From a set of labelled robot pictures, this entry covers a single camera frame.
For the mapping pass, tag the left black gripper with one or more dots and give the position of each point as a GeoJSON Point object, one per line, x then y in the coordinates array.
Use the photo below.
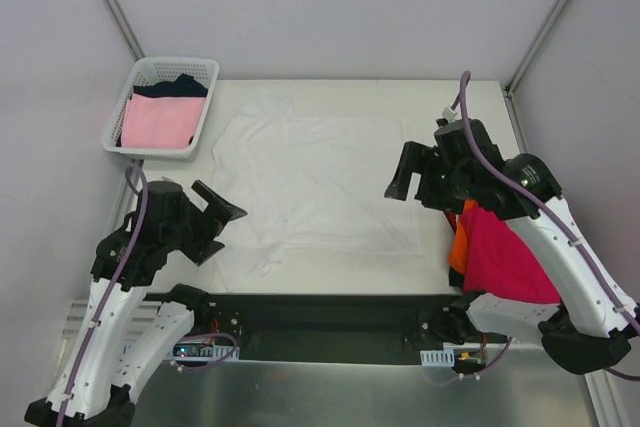
{"type": "Point", "coordinates": [206, 228]}

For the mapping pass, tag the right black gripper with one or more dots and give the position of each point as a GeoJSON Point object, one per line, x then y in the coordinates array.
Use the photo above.
{"type": "Point", "coordinates": [423, 177]}

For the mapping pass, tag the red t shirt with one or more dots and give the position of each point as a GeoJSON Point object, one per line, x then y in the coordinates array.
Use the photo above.
{"type": "Point", "coordinates": [453, 221]}

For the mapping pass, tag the white t shirt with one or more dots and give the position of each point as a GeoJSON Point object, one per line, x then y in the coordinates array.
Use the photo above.
{"type": "Point", "coordinates": [314, 184]}

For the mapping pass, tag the white plastic laundry basket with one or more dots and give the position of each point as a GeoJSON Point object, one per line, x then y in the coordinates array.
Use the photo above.
{"type": "Point", "coordinates": [151, 70]}

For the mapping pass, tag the magenta t shirt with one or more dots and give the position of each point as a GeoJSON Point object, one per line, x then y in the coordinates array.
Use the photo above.
{"type": "Point", "coordinates": [506, 267]}

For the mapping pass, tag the black t shirt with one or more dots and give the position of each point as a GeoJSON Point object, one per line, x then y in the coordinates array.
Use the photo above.
{"type": "Point", "coordinates": [456, 279]}

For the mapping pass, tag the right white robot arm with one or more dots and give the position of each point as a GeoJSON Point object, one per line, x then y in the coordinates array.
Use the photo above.
{"type": "Point", "coordinates": [591, 326]}

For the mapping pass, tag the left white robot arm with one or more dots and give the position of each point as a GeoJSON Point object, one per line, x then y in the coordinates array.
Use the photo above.
{"type": "Point", "coordinates": [103, 378]}

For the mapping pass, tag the pink t shirt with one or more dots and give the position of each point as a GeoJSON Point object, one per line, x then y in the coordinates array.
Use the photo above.
{"type": "Point", "coordinates": [168, 123]}

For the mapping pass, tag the navy t shirt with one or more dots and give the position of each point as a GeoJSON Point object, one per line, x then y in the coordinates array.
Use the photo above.
{"type": "Point", "coordinates": [184, 86]}

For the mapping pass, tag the aluminium rail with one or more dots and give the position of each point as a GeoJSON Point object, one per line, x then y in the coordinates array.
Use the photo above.
{"type": "Point", "coordinates": [140, 320]}

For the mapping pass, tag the left white cable duct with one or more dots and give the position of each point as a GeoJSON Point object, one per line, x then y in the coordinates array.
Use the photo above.
{"type": "Point", "coordinates": [193, 352]}

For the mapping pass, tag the white cable duct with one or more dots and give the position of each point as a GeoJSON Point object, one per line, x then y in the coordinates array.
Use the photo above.
{"type": "Point", "coordinates": [444, 358]}
{"type": "Point", "coordinates": [193, 352]}

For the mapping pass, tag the left aluminium frame post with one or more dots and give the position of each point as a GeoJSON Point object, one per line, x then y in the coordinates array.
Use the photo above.
{"type": "Point", "coordinates": [126, 33]}

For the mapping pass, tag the aluminium frame post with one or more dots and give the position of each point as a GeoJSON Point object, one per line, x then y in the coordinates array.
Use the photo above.
{"type": "Point", "coordinates": [550, 21]}
{"type": "Point", "coordinates": [126, 33]}

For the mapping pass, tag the right white cable duct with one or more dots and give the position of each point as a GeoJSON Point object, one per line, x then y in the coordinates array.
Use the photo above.
{"type": "Point", "coordinates": [444, 358]}

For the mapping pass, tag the right aluminium frame post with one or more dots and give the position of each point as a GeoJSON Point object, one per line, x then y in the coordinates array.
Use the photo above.
{"type": "Point", "coordinates": [550, 21]}

